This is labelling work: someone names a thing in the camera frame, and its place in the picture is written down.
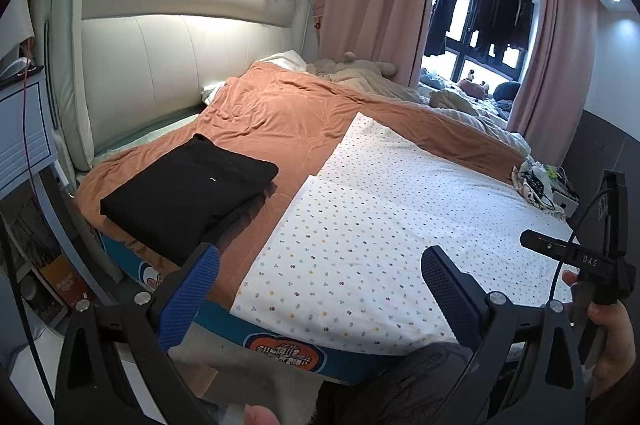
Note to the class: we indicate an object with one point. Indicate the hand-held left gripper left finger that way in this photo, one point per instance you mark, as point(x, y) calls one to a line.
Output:
point(192, 285)

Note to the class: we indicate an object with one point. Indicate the person's left hand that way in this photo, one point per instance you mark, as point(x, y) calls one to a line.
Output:
point(261, 416)

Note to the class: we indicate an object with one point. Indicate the beige plush toy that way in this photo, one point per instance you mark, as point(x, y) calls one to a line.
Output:
point(360, 67)

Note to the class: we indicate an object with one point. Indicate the long black hanging coat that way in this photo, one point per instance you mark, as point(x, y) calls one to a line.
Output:
point(445, 10)

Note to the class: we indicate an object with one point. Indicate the orange box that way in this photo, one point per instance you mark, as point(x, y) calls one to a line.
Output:
point(62, 282)

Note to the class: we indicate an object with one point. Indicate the window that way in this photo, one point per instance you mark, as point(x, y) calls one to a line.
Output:
point(465, 65)

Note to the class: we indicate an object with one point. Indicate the white dotted sheet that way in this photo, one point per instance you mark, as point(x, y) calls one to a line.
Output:
point(380, 230)

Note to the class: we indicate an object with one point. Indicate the orange blanket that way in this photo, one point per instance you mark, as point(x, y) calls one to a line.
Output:
point(280, 125)

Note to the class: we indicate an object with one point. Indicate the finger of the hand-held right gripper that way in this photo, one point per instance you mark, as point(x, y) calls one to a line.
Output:
point(545, 242)

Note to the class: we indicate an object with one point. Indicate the black button shirt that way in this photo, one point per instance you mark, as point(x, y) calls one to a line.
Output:
point(190, 197)

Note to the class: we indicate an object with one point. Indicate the brown cushion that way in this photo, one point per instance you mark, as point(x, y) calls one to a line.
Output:
point(474, 89)

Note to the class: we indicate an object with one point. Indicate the row of hanging dark clothes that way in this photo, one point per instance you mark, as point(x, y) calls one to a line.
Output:
point(500, 15)

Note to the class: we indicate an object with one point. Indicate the blue plush toy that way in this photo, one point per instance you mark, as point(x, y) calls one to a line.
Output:
point(434, 81)

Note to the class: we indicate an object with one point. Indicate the cream padded headboard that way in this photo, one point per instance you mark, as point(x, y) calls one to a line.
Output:
point(165, 55)

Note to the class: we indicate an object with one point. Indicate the beige duvet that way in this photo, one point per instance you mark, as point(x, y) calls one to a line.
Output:
point(450, 102)

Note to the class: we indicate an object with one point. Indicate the white pillow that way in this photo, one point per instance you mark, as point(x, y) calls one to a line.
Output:
point(280, 61)

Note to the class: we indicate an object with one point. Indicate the person's right hand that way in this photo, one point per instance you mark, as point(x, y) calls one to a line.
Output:
point(617, 340)

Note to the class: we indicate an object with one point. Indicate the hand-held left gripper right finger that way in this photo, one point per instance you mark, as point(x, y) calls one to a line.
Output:
point(450, 290)

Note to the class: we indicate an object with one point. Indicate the person's dark patterned pants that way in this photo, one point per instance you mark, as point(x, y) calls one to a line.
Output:
point(415, 385)

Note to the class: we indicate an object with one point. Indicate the white bedside cabinet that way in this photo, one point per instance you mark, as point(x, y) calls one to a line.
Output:
point(22, 135)

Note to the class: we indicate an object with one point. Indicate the dark round cushion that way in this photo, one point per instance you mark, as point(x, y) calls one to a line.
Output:
point(506, 91)

